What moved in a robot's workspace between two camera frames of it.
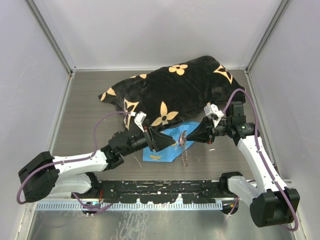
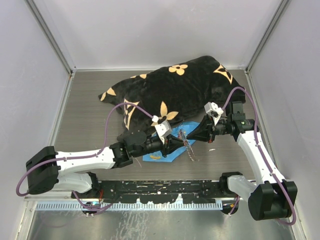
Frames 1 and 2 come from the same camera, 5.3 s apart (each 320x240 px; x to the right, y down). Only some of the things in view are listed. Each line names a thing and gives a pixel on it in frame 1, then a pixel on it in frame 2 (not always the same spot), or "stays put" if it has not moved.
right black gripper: x=204 y=132 stays put
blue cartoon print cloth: x=171 y=153 stays put
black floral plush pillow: x=177 y=94 stays put
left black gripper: x=158 y=140 → x=171 y=143
